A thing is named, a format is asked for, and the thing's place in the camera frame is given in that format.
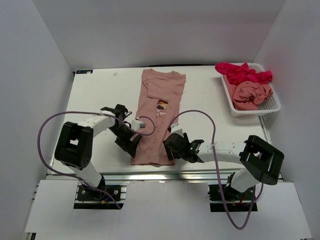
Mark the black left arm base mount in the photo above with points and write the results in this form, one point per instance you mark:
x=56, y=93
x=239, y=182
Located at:
x=87, y=199

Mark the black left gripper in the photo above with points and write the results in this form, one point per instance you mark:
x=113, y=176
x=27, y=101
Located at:
x=124, y=144

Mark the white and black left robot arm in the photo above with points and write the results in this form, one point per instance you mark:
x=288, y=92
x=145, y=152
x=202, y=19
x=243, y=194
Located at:
x=75, y=143

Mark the black xdof label sticker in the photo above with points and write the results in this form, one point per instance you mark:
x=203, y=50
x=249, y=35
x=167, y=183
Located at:
x=84, y=71

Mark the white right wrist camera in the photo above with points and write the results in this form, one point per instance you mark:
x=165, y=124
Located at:
x=176, y=129

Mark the coral pink t shirt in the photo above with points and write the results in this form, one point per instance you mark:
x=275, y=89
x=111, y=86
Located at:
x=247, y=96

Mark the white perforated plastic basket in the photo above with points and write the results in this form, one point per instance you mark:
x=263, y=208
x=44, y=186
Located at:
x=269, y=106

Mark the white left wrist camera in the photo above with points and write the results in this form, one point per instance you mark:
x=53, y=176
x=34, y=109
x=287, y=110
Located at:
x=137, y=124

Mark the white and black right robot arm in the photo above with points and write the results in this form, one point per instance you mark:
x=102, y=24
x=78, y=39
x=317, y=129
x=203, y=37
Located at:
x=261, y=161

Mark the magenta t shirt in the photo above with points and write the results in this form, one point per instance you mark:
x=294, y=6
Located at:
x=237, y=74

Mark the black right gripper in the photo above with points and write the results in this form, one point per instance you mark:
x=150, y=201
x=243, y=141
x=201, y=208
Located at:
x=169, y=154

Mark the dusty pink t shirt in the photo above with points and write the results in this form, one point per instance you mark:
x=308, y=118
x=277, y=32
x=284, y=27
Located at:
x=159, y=99

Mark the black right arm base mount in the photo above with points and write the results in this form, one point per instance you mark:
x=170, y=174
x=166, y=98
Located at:
x=235, y=203

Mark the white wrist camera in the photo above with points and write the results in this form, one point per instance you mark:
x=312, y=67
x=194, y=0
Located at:
x=176, y=129
x=137, y=124

